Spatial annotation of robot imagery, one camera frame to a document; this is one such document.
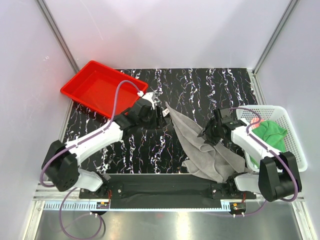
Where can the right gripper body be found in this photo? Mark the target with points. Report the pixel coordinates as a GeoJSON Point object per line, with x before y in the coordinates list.
{"type": "Point", "coordinates": [216, 136]}

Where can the white perforated basket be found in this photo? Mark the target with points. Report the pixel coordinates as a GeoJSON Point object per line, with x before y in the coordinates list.
{"type": "Point", "coordinates": [279, 115]}

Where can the connector board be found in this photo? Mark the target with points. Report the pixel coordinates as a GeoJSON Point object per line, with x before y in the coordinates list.
{"type": "Point", "coordinates": [102, 205]}
{"type": "Point", "coordinates": [238, 206]}

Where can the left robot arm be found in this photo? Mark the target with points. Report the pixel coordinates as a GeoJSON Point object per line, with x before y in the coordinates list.
{"type": "Point", "coordinates": [62, 161]}

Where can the right connector board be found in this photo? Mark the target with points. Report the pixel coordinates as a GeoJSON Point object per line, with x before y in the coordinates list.
{"type": "Point", "coordinates": [238, 206]}

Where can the red plastic tray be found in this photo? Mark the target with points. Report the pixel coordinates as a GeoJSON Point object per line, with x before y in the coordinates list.
{"type": "Point", "coordinates": [94, 86]}

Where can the pink cloth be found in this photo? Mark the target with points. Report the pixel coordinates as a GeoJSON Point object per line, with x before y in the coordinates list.
{"type": "Point", "coordinates": [255, 121]}

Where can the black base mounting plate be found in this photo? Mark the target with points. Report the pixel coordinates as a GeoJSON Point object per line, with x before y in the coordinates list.
{"type": "Point", "coordinates": [167, 192]}

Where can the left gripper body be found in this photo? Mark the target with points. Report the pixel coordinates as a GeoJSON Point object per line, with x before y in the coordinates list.
{"type": "Point", "coordinates": [150, 121]}

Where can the green towel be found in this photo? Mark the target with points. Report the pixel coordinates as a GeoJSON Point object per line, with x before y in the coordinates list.
{"type": "Point", "coordinates": [272, 134]}

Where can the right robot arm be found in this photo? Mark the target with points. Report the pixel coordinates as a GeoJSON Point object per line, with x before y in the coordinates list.
{"type": "Point", "coordinates": [278, 176]}

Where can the left connector board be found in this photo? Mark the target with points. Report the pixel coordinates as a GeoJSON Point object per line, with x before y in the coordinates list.
{"type": "Point", "coordinates": [102, 205]}

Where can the grey towel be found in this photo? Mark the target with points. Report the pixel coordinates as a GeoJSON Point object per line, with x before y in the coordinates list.
{"type": "Point", "coordinates": [216, 163]}

